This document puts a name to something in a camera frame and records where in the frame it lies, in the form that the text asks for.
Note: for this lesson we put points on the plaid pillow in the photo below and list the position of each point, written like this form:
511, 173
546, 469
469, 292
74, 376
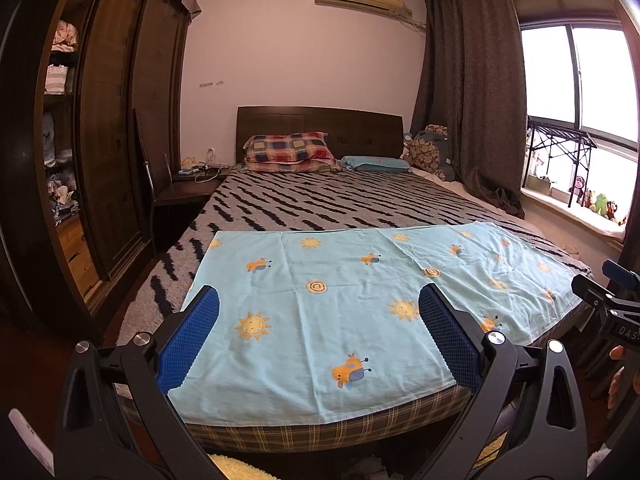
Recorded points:
285, 150

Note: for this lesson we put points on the brown circle-patterned cushion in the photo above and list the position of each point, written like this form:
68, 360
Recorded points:
425, 155

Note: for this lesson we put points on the person's right hand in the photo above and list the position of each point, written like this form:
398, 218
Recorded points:
625, 385

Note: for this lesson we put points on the black folding rack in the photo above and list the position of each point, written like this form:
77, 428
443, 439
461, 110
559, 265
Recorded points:
560, 132

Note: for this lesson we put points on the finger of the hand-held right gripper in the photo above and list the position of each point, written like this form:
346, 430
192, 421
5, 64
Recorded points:
600, 296
622, 275

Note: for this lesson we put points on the dark wooden wardrobe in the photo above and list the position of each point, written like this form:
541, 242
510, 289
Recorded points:
110, 110

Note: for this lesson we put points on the purple monkey plush toy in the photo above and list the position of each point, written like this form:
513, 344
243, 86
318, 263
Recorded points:
578, 187

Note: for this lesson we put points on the white plastic object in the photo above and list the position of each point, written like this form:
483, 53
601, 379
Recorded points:
30, 440

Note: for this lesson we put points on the grey cushion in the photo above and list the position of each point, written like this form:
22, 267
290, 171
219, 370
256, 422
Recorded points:
448, 166

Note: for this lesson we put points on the dark wooden nightstand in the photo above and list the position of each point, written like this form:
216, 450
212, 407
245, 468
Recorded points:
185, 192

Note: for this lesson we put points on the cardboard box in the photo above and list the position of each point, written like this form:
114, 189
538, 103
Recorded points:
539, 185

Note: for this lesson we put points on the bed with dark wooden headboard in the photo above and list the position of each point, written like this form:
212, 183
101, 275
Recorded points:
320, 125

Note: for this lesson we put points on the white wall outlet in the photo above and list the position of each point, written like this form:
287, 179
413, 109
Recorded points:
211, 153

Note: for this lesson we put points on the teal pillow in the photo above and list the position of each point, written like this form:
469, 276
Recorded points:
375, 163

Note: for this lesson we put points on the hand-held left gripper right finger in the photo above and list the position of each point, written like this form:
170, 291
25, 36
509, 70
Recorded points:
450, 342

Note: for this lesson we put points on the light blue printed sheet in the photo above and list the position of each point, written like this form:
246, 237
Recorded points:
325, 335

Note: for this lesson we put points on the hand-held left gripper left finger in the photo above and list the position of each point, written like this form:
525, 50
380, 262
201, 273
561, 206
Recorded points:
187, 340

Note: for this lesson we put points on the window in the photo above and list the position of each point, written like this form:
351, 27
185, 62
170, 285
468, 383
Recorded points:
547, 75

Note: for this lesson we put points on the green frog plush toy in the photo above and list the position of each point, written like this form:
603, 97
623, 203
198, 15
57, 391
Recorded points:
600, 203

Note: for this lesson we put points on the dark brown curtain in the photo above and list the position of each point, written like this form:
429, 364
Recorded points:
465, 85

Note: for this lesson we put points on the small brown monkey plush toy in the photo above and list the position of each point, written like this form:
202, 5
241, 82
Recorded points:
611, 210

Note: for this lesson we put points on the stacks of folded clothes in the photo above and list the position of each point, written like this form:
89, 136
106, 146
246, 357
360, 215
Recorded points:
62, 35

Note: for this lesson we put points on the black and white striped blanket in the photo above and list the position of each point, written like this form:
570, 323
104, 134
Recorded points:
325, 200

